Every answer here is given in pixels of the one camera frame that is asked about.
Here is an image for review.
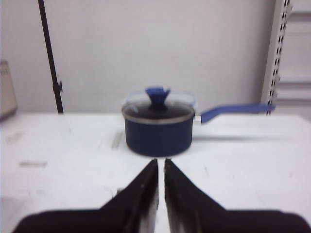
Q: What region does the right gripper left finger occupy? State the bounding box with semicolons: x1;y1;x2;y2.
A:
14;159;158;233

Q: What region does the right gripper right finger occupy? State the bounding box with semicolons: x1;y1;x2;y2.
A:
164;159;311;233

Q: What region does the dark blue saucepan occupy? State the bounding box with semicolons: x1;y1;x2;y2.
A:
121;103;276;157

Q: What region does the glass pot lid blue knob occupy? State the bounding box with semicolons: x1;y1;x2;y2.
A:
121;86;195;124

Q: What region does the black tripod pole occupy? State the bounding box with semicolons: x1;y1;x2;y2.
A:
37;0;64;114

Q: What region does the silver two-slot toaster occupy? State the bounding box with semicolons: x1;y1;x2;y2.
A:
0;60;17;121

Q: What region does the white slotted shelf upright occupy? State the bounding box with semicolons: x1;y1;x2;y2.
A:
260;0;293;107

